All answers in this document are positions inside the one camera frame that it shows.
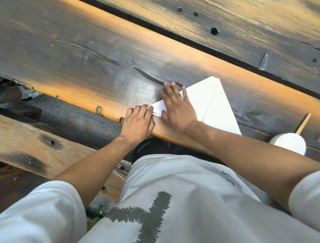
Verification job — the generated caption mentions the person's left hand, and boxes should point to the person's left hand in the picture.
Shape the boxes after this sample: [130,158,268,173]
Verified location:
[120,105,156,144]

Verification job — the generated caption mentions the person's right hand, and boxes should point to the person's right hand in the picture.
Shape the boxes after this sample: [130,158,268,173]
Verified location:
[160,82,200,135]

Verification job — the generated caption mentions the white paper sheet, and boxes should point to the white paper sheet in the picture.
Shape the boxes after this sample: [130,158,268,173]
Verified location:
[147,76,242,136]

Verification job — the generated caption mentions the person's left forearm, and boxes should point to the person's left forearm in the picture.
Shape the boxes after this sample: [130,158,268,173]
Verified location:
[51,135,135,209]

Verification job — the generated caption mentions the person's right forearm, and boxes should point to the person's right forearm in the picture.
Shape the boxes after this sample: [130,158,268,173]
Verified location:
[186,121,320,211]

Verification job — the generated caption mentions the black shorts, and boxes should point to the black shorts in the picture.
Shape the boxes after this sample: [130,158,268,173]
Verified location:
[131,137,227,168]

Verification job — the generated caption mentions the white t-shirt with grey print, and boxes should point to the white t-shirt with grey print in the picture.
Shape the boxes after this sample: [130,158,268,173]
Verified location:
[0,154,320,243]

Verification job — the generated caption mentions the wooden bench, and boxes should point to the wooden bench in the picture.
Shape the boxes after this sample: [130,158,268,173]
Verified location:
[0,114,132,204]

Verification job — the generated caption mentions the green bottle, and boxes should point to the green bottle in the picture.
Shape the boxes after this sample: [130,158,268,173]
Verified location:
[86,205,106,226]

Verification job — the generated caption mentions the white paper cup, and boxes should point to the white paper cup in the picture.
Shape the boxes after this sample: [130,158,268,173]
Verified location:
[269,133,307,156]

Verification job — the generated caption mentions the wooden stick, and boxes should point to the wooden stick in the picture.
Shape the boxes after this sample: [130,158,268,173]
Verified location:
[295,113,312,135]

